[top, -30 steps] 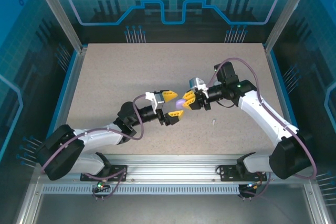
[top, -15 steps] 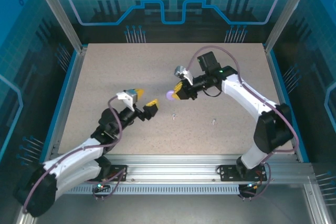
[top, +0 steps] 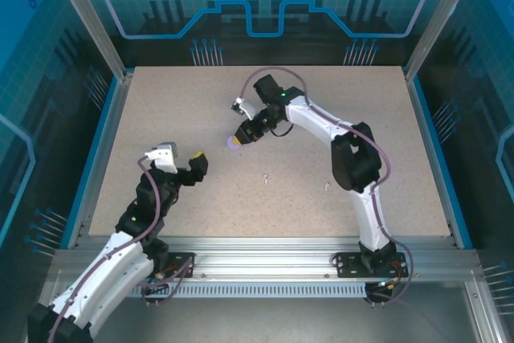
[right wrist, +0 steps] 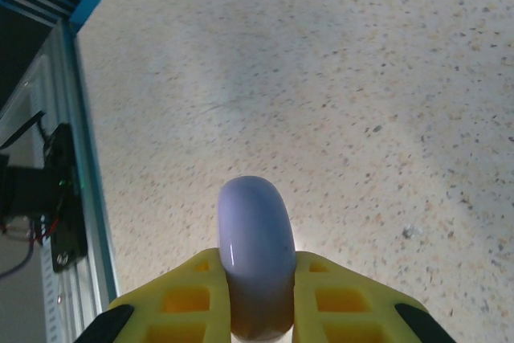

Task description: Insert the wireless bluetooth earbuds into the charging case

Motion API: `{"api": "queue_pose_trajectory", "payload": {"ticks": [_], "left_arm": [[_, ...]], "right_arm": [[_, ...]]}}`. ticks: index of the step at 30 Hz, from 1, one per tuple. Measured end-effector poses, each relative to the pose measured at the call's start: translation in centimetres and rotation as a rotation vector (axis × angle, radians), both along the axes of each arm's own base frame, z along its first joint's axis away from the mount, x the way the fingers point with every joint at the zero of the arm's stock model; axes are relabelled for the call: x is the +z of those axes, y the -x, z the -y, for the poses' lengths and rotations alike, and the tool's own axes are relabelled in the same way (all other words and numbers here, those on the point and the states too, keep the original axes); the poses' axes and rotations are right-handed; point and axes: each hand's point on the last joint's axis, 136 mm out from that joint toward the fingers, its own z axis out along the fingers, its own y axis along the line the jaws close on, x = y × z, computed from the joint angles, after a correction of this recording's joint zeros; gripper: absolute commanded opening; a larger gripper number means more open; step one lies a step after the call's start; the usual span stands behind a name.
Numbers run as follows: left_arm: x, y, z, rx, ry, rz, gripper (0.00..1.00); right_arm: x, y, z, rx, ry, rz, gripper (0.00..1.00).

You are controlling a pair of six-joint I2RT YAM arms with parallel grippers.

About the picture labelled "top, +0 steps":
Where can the purple round case cover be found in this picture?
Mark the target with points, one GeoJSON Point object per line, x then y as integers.
{"type": "Point", "coordinates": [233, 147]}

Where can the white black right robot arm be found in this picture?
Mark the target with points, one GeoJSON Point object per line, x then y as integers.
{"type": "Point", "coordinates": [309, 116]}

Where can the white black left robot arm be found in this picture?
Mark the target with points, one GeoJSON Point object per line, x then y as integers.
{"type": "Point", "coordinates": [112, 270]}

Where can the small circuit board green light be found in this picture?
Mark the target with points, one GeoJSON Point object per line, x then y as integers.
{"type": "Point", "coordinates": [383, 283]}
{"type": "Point", "coordinates": [160, 277]}

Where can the aluminium side rail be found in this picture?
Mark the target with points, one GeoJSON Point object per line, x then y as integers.
{"type": "Point", "coordinates": [102, 158]}
{"type": "Point", "coordinates": [423, 118]}

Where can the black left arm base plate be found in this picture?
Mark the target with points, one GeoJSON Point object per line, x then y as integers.
{"type": "Point", "coordinates": [182, 264]}

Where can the aluminium mounting rail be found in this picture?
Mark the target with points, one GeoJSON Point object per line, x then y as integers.
{"type": "Point", "coordinates": [261, 254]}

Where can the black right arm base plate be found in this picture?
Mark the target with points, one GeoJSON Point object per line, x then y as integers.
{"type": "Point", "coordinates": [349, 264]}

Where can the aluminium frame post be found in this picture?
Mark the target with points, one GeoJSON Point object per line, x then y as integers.
{"type": "Point", "coordinates": [92, 17]}
{"type": "Point", "coordinates": [439, 17]}

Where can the aluminium front frame bar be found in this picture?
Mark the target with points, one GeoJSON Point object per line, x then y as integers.
{"type": "Point", "coordinates": [484, 315]}

